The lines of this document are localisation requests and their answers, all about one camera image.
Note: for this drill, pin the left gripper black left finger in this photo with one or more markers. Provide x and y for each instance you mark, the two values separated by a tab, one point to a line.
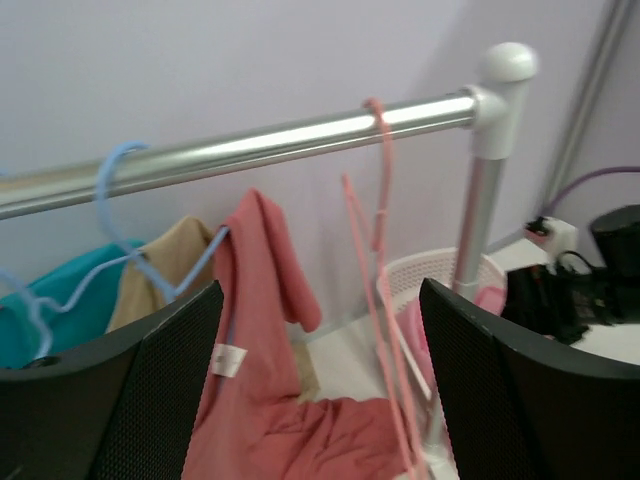
122	406

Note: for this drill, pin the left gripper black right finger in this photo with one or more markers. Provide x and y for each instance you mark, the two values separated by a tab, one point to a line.
520	406

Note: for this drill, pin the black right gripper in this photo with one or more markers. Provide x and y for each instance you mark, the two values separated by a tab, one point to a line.
563	304

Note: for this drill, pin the pink t-shirt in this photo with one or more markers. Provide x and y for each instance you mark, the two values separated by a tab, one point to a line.
491	299

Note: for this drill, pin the coral red t-shirt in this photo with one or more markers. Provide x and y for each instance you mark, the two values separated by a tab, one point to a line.
251	423

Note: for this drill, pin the light blue wire hanger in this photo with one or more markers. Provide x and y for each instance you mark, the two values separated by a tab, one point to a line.
116	224
87	319

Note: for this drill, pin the pink wire hanger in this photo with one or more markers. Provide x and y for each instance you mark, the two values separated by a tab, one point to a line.
371	238

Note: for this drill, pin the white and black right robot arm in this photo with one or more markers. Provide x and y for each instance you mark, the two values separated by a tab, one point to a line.
616	235

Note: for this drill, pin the teal t-shirt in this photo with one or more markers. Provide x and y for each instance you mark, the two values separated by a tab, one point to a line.
72	304

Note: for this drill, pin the tan t-shirt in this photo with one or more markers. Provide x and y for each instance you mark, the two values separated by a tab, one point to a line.
173	255

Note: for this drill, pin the white and grey clothes rack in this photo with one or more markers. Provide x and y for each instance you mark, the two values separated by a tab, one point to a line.
491	109

